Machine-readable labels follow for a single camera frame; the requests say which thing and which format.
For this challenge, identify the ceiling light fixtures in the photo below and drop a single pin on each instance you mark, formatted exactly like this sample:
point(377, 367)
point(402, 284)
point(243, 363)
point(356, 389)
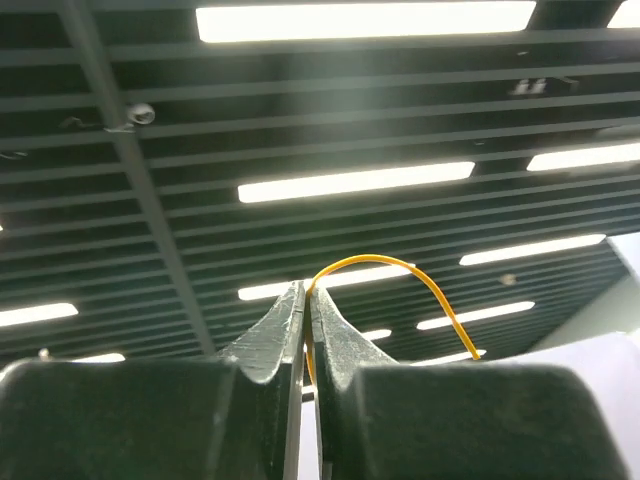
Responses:
point(492, 144)

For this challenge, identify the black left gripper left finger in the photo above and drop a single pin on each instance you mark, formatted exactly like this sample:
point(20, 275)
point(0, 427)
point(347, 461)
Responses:
point(234, 415)

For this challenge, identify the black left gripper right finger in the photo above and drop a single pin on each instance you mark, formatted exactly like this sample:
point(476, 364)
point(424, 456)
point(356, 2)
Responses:
point(381, 419)

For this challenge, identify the ceiling security camera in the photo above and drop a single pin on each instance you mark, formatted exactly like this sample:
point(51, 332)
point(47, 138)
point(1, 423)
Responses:
point(140, 114)

